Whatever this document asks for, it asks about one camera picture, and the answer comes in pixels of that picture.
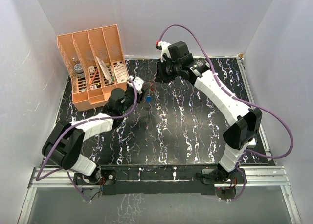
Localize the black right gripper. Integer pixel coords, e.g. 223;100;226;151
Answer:
156;56;181;85

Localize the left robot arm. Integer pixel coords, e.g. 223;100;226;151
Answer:
41;83;147;184

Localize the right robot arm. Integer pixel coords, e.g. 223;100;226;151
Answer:
155;41;262;183

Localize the white packaged card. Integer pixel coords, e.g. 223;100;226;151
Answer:
96;56;113;84

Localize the peach plastic desk organizer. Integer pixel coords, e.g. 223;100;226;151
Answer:
57;24;127;111

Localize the round metal tin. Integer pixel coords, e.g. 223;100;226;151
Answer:
74;63;85;78

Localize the small white box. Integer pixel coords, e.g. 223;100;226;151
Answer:
247;136;257;149

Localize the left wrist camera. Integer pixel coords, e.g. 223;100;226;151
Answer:
127;76;145;94

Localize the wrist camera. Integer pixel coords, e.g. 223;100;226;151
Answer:
127;76;145;94
156;40;171;62

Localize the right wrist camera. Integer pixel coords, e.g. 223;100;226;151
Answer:
156;40;171;62

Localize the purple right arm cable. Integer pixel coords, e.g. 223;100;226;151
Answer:
159;24;294;202

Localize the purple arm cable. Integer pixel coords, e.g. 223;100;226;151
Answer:
159;24;294;202
35;79;139;204

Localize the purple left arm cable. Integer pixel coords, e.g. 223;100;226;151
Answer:
35;79;139;204

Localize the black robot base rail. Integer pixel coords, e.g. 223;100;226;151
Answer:
74;164;246;200

